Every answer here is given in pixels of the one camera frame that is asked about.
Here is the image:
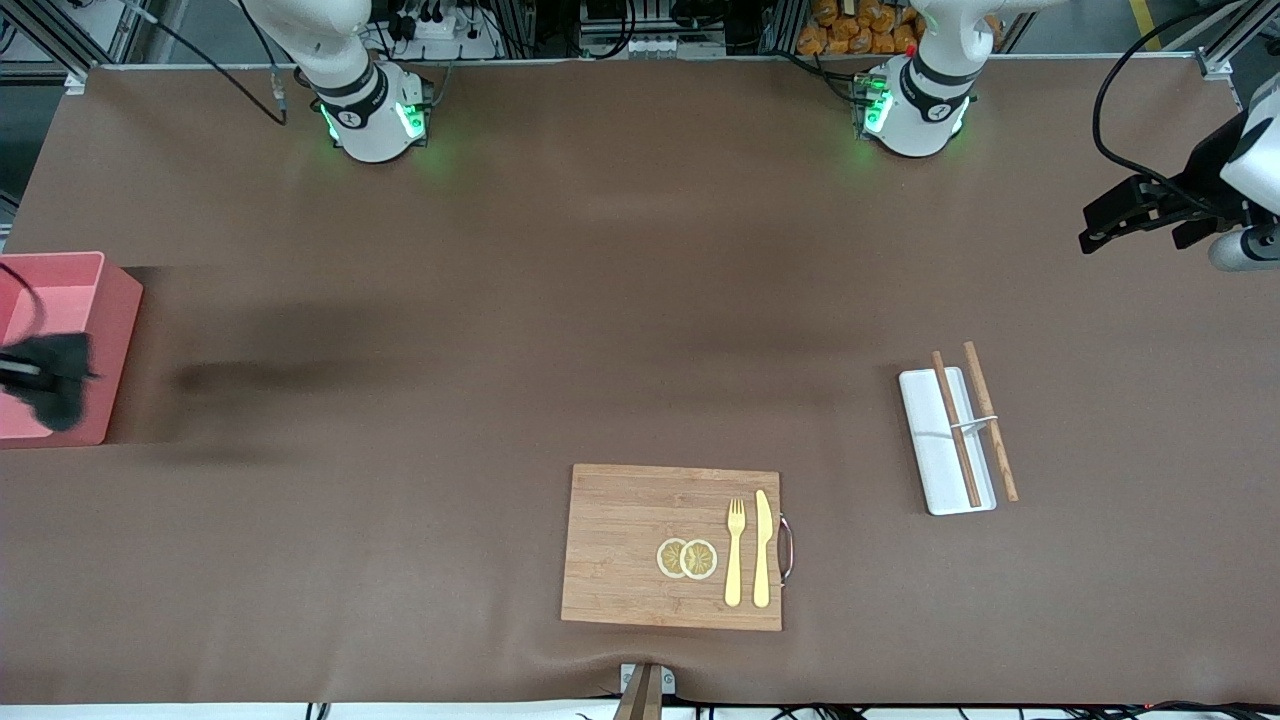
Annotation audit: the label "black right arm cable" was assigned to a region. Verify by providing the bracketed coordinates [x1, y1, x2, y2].
[0, 262, 46, 341]

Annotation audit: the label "white power strip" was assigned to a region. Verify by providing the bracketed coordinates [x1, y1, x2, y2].
[385, 0, 501, 61]

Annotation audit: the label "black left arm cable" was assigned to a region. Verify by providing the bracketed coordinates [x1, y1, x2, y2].
[1092, 0, 1280, 206]

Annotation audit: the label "dark grey microfibre cloth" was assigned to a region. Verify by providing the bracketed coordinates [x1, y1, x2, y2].
[0, 333, 101, 433]

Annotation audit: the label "wooden rod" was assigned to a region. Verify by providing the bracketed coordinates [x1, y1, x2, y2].
[932, 350, 983, 508]
[963, 341, 1020, 503]

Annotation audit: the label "orange snack bags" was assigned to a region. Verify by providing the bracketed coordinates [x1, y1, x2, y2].
[797, 0, 926, 56]

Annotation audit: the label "white rectangular tray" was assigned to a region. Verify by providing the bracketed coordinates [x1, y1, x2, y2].
[898, 366, 998, 517]

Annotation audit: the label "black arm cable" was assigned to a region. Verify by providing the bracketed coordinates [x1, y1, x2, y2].
[0, 262, 46, 341]
[1092, 0, 1280, 206]

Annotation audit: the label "yellow plastic knife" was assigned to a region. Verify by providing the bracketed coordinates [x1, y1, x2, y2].
[753, 489, 774, 609]

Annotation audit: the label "aluminium frame post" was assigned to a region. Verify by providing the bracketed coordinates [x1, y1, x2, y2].
[1165, 0, 1280, 79]
[0, 0, 151, 93]

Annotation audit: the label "pink plastic bin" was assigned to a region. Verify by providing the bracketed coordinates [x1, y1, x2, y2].
[0, 251, 144, 448]

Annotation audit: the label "brown table mat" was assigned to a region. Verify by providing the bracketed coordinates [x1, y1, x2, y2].
[0, 55, 1280, 706]

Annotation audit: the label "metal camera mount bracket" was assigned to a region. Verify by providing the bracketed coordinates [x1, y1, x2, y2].
[612, 662, 677, 720]

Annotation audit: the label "yellow plastic fork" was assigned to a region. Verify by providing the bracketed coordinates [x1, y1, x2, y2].
[724, 498, 747, 608]

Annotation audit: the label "bamboo cutting board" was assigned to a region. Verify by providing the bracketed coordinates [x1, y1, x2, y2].
[560, 463, 784, 633]

